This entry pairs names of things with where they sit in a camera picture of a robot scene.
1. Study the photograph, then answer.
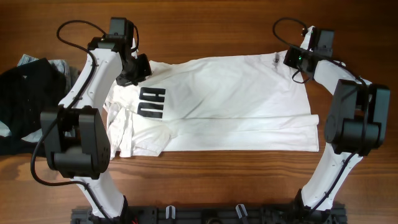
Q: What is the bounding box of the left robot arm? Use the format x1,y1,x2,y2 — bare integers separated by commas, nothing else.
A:
30,17,151,223

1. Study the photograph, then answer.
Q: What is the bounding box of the black Sydrogen polo shirt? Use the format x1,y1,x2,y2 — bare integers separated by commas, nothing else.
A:
0,57,72,156

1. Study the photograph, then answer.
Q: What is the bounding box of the right black cable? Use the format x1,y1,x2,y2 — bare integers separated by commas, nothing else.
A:
272,16,371,218

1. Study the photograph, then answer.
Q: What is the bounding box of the left black cable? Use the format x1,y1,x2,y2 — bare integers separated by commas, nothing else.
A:
29,19,113,224

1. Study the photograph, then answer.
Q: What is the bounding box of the black cable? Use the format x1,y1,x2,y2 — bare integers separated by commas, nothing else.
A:
29,19,113,224
272,16,371,218

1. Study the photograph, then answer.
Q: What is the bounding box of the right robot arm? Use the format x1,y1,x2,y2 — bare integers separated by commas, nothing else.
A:
284,27,390,222

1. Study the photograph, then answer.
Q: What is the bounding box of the white Puma t-shirt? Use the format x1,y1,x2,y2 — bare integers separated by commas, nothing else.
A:
104,52,319,157

